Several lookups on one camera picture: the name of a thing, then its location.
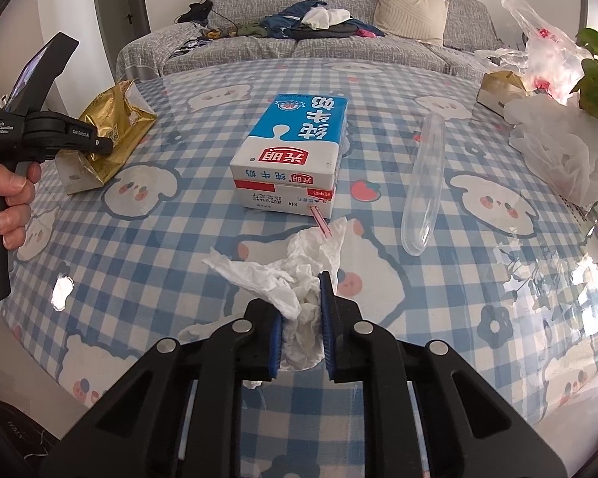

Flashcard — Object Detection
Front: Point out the gold foil bag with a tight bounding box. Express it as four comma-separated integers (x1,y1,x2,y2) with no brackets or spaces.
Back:
56,80,157,195

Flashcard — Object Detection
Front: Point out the white tissue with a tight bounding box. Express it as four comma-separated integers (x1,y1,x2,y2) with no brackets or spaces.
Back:
202,217,348,372

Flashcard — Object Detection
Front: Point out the blue white milk carton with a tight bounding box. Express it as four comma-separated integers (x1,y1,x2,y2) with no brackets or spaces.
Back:
230,94,348,219

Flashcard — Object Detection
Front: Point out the clear plastic tube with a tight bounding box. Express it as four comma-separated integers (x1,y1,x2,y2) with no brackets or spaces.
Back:
401,112,446,257

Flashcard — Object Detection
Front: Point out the person left hand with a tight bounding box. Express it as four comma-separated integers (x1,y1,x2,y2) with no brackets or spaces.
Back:
0,162,42,251

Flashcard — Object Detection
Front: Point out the grey door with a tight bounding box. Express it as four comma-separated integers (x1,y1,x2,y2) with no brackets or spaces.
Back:
94,0,150,74

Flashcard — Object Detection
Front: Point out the black bag on sofa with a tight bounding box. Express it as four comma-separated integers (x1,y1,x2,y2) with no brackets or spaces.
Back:
175,0,214,25

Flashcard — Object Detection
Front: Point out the blue checked bear tablecloth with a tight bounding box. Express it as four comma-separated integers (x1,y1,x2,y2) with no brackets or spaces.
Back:
0,59,598,470

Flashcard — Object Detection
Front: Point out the pile of clothes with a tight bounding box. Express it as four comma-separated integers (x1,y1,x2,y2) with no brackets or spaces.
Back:
205,0,386,41

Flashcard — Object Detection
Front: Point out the white plastic bag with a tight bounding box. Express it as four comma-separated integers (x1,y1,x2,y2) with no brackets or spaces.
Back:
504,94,598,210

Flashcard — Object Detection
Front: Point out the tan tissue box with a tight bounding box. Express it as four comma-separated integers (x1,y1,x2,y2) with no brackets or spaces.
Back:
476,70,528,117

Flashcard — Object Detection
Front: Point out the grey covered sofa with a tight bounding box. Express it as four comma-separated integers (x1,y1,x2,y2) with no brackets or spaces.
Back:
115,0,502,81

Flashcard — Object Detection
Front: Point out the beige striped pillow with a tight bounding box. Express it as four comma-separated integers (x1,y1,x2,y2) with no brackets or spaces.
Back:
374,0,449,47

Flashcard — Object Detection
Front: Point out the red printed plastic bag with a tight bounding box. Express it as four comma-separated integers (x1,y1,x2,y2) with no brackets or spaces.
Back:
474,0,591,105

